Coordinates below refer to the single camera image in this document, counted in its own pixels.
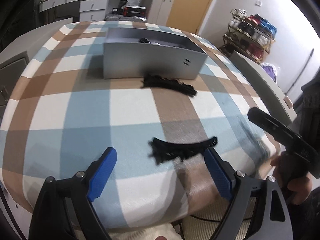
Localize black red box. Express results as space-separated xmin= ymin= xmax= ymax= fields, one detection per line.
xmin=112 ymin=5 xmax=146 ymax=17

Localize wooden door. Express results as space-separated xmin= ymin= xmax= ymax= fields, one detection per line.
xmin=166 ymin=0 xmax=212 ymax=34

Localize white upright suitcase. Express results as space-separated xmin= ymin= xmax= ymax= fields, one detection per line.
xmin=144 ymin=0 xmax=174 ymax=25

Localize black comb hair clip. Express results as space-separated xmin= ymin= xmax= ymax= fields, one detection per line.
xmin=141 ymin=75 xmax=197 ymax=97

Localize purple plastic bag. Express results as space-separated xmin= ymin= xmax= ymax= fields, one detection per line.
xmin=260 ymin=62 xmax=278 ymax=82

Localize person's right hand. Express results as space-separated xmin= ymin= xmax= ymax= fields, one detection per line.
xmin=270 ymin=152 xmax=312 ymax=205

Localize grey open cardboard box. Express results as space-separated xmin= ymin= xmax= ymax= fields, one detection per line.
xmin=103 ymin=28 xmax=207 ymax=80

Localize checkered plaid tablecloth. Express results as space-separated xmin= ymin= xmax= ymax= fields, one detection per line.
xmin=1 ymin=22 xmax=280 ymax=229

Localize black long hair clip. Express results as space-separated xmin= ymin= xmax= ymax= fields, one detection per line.
xmin=149 ymin=137 xmax=218 ymax=164

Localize silver suitcase lying flat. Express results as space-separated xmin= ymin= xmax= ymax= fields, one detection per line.
xmin=104 ymin=15 xmax=147 ymax=22

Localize white desk with drawers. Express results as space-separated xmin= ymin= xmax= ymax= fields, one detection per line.
xmin=39 ymin=0 xmax=108 ymax=23

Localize black beaded bracelets in box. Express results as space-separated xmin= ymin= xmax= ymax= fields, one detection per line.
xmin=138 ymin=37 xmax=161 ymax=46

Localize shoe rack with shoes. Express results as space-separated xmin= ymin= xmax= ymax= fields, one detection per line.
xmin=219 ymin=8 xmax=277 ymax=64

